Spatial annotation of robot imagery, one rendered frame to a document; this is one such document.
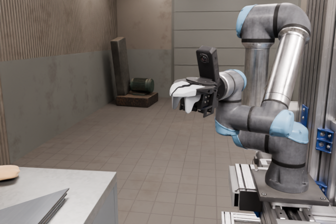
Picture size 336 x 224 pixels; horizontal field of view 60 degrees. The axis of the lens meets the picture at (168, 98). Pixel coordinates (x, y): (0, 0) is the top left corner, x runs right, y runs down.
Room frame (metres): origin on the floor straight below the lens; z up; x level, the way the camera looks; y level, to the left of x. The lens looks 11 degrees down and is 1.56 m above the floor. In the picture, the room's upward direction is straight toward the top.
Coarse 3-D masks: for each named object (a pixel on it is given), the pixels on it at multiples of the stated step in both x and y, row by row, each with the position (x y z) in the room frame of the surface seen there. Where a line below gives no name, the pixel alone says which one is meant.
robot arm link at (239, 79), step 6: (228, 72) 0.82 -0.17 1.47; (234, 72) 0.84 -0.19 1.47; (240, 72) 0.87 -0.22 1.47; (234, 78) 0.81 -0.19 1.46; (240, 78) 0.84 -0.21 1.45; (234, 84) 0.79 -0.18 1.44; (240, 84) 0.83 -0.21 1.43; (234, 90) 0.80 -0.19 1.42; (240, 90) 0.83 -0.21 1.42; (228, 96) 0.81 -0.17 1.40; (234, 96) 0.82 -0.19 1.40; (240, 96) 0.84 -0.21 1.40
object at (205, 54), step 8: (200, 48) 0.70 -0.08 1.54; (208, 48) 0.69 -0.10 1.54; (200, 56) 0.70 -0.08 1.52; (208, 56) 0.69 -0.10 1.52; (216, 56) 0.70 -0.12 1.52; (200, 64) 0.72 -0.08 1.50; (208, 64) 0.70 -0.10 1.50; (216, 64) 0.71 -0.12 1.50; (200, 72) 0.73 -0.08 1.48; (208, 72) 0.71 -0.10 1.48; (216, 72) 0.71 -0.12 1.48; (216, 80) 0.72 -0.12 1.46; (216, 88) 0.72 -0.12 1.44
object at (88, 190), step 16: (32, 176) 1.03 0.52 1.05; (48, 176) 1.03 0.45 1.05; (64, 176) 1.03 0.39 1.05; (80, 176) 1.03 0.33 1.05; (96, 176) 1.03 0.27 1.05; (112, 176) 1.03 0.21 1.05; (0, 192) 0.91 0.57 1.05; (16, 192) 0.91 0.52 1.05; (32, 192) 0.91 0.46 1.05; (48, 192) 0.91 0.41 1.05; (80, 192) 0.91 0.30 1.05; (96, 192) 0.91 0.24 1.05; (0, 208) 0.81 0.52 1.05; (64, 208) 0.81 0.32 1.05; (80, 208) 0.81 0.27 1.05; (96, 208) 0.84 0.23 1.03
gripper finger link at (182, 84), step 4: (172, 84) 0.65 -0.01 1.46; (176, 84) 0.64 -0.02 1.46; (180, 84) 0.65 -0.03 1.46; (184, 84) 0.65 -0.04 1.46; (188, 84) 0.66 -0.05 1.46; (172, 88) 0.62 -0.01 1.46; (176, 88) 0.61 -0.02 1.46; (172, 92) 0.60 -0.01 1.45; (172, 96) 0.63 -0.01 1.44; (172, 100) 0.64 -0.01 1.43; (176, 100) 0.65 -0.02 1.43; (172, 104) 0.64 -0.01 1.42; (176, 104) 0.66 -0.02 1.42
